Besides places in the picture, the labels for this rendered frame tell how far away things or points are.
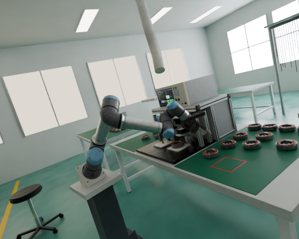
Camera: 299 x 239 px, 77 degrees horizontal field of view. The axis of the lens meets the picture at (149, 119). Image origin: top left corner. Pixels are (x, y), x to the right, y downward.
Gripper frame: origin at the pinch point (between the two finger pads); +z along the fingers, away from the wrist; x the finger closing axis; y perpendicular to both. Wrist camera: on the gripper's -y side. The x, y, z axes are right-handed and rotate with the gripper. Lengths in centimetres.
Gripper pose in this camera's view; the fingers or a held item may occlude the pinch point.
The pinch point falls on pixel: (206, 132)
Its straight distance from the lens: 143.3
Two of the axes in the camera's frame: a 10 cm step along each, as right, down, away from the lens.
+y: -6.3, 7.7, -0.6
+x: 2.1, 1.0, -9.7
